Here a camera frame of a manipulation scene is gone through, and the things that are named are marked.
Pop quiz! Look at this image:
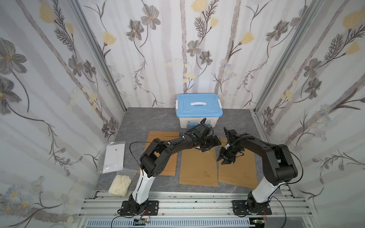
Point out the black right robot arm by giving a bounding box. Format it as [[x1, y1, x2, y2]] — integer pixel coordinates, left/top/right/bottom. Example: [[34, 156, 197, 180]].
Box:
[[217, 127, 298, 214]]

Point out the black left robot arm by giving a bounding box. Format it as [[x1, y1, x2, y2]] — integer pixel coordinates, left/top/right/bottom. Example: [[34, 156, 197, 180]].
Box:
[[128, 118, 221, 215]]

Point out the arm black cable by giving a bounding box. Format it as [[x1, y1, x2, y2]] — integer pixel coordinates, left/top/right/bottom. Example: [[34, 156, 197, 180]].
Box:
[[273, 150, 304, 228], [129, 141, 155, 169]]

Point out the clear plastic bag white card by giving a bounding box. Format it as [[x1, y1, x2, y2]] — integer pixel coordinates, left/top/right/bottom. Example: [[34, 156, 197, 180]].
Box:
[[98, 141, 125, 174]]

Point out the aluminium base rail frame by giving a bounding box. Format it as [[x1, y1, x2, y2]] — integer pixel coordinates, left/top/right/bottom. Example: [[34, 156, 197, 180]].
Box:
[[75, 188, 318, 228]]

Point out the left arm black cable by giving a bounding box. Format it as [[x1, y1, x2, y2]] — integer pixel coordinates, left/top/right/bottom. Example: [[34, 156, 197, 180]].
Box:
[[129, 141, 155, 169]]

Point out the white slotted cable duct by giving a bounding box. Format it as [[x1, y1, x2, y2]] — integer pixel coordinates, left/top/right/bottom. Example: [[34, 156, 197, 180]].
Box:
[[84, 218, 255, 228]]

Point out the blue lidded storage box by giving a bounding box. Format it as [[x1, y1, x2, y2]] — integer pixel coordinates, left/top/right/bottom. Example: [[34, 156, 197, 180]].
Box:
[[175, 93, 223, 129]]

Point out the crumpled white foam piece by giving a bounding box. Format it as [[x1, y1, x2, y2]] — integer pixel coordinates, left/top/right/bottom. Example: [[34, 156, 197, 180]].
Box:
[[108, 174, 132, 197]]

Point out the kraft file bag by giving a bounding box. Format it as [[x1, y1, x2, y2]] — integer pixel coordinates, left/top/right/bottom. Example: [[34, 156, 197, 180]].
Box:
[[179, 148, 218, 187], [218, 150, 258, 189], [144, 131, 180, 176]]

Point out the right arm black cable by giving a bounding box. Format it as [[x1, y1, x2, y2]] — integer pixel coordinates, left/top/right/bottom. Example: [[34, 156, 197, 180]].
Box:
[[273, 150, 304, 228]]

